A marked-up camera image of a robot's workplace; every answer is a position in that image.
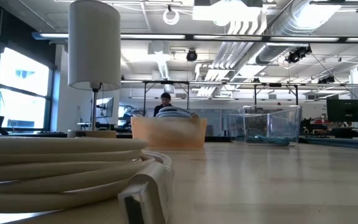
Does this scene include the clear plastic bin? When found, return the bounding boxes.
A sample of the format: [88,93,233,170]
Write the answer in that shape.
[227,105,303,147]

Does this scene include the small grey screen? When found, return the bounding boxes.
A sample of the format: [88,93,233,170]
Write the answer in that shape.
[95,96,115,119]

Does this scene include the white blue USB cable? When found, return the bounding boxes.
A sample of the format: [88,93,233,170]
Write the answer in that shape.
[155,106,200,119]

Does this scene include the orange translucent plastic bin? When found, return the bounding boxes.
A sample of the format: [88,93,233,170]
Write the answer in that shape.
[131,116,208,149]

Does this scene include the black computer monitor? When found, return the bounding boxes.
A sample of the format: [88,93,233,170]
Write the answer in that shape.
[326,98,358,123]

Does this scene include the black metal rig frame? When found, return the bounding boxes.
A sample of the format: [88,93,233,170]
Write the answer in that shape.
[142,80,191,118]
[253,82,300,106]

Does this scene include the person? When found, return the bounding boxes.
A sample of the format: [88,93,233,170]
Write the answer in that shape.
[153,91,174,118]

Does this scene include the white shade lamp, wooden base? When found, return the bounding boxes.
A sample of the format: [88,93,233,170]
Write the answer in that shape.
[67,0,122,139]

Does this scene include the window with dark frame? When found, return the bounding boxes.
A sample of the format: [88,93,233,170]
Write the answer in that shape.
[0,46,56,132]

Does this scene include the white ring ceiling fixture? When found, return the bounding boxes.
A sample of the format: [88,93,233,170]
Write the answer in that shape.
[162,8,181,26]

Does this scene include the silver ventilation duct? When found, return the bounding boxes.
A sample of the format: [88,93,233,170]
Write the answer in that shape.
[253,0,343,65]

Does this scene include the cream braided USB cable coil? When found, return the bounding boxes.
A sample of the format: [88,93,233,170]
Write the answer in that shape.
[0,136,176,224]

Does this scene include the black track spotlight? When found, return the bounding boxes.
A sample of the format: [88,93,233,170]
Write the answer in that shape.
[285,45,313,64]

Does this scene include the overhead beam with light strips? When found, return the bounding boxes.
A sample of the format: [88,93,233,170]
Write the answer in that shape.
[32,31,358,44]

